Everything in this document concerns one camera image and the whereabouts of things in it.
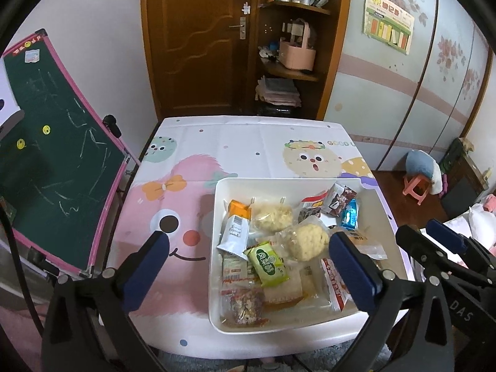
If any black easel knob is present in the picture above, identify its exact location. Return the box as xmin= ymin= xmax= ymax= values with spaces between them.
xmin=103 ymin=115 xmax=122 ymax=138

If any wooden shelf cabinet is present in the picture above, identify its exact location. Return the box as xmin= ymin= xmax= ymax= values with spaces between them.
xmin=242 ymin=0 xmax=353 ymax=121

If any white plastic tray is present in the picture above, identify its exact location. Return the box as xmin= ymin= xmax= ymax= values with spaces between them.
xmin=208 ymin=177 xmax=404 ymax=334

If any white red label packet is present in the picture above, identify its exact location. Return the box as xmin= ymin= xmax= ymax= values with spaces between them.
xmin=222 ymin=254 xmax=258 ymax=285

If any pink plastic stool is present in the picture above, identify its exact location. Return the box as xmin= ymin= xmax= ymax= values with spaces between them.
xmin=403 ymin=174 xmax=435 ymax=206

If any wall poster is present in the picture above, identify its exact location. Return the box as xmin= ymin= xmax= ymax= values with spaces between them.
xmin=362 ymin=0 xmax=414 ymax=55

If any floral sliding wardrobe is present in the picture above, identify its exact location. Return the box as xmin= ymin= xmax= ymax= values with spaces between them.
xmin=323 ymin=0 xmax=496 ymax=171

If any mixed nuts packet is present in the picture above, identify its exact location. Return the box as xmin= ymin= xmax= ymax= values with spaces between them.
xmin=222 ymin=287 xmax=270 ymax=326

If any long bread packet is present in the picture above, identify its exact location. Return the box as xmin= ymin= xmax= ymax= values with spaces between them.
xmin=263 ymin=267 xmax=330 ymax=311

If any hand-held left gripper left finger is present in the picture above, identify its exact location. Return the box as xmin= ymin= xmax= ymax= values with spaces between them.
xmin=41 ymin=230 xmax=170 ymax=372

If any green chalkboard pink frame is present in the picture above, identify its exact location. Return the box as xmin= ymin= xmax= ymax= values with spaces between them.
xmin=0 ymin=29 xmax=130 ymax=280

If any stack of folded towels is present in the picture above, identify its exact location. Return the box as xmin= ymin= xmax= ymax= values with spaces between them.
xmin=255 ymin=77 xmax=302 ymax=107

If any black cable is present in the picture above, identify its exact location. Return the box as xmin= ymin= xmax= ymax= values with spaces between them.
xmin=0 ymin=197 xmax=45 ymax=342

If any wooden door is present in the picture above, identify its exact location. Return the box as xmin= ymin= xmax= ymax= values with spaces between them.
xmin=141 ymin=0 xmax=256 ymax=119

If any orange white snack packet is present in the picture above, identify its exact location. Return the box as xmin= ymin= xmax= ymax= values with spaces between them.
xmin=216 ymin=199 xmax=252 ymax=258

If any blue white plush cushion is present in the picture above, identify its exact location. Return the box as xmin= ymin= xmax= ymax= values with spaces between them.
xmin=405 ymin=150 xmax=442 ymax=195

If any wooden bedside cabinet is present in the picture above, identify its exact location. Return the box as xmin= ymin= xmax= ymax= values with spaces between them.
xmin=461 ymin=151 xmax=491 ymax=190

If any blue white snack packet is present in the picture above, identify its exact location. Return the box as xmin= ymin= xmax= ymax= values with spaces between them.
xmin=341 ymin=198 xmax=359 ymax=228

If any clear noodle cake packet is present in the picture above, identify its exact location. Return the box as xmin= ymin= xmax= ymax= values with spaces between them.
xmin=250 ymin=201 xmax=294 ymax=233
xmin=285 ymin=219 xmax=330 ymax=262

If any dark brown white packet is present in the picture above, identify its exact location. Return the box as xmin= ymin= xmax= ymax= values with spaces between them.
xmin=321 ymin=183 xmax=358 ymax=217

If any white pillow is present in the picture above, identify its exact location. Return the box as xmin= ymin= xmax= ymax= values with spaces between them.
xmin=467 ymin=205 xmax=496 ymax=237

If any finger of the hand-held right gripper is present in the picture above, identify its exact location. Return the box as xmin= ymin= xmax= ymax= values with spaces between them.
xmin=395 ymin=224 xmax=496 ymax=291
xmin=426 ymin=219 xmax=496 ymax=270

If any green snack packet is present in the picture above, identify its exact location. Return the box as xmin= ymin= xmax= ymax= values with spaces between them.
xmin=243 ymin=241 xmax=290 ymax=288

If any printed cartoon tablecloth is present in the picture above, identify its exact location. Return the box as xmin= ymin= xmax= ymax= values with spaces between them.
xmin=99 ymin=116 xmax=411 ymax=357

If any metal door handle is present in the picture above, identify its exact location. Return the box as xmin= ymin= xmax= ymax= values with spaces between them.
xmin=228 ymin=17 xmax=247 ymax=40

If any pink basket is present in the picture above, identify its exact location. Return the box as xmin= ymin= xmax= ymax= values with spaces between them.
xmin=279 ymin=19 xmax=316 ymax=71

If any red white snack packet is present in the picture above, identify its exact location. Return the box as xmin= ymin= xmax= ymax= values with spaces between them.
xmin=321 ymin=258 xmax=351 ymax=312

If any red dark snack packet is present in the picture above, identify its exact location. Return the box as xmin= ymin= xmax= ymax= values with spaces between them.
xmin=298 ymin=191 xmax=334 ymax=221

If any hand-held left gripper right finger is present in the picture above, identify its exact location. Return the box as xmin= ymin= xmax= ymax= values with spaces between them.
xmin=329 ymin=232 xmax=457 ymax=372

